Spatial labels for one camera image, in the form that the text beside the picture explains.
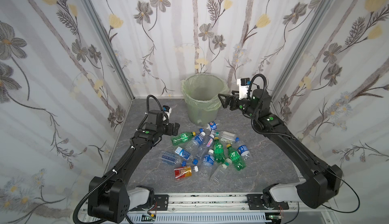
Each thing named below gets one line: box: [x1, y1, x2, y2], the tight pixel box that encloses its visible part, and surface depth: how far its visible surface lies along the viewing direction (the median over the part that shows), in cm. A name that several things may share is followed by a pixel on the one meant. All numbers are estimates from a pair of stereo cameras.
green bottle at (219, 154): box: [213, 136, 226, 164], surface depth 88 cm
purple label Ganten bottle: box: [196, 133, 215, 159], surface depth 92 cm
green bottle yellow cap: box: [171, 131, 197, 146], surface depth 95 cm
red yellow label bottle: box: [173, 165, 192, 181], surface depth 81 cm
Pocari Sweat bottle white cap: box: [200, 148, 215, 177], surface depth 85 cm
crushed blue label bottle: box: [174, 146, 191, 161], surface depth 88 cm
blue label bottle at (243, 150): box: [237, 144, 251, 161], surface depth 90 cm
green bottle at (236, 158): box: [226, 143, 247, 171], surface depth 86 cm
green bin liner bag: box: [180, 73, 230, 124], surface depth 98 cm
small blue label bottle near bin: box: [205, 121, 220, 132], surface depth 100 cm
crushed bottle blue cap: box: [160, 151, 187, 167], surface depth 86 cm
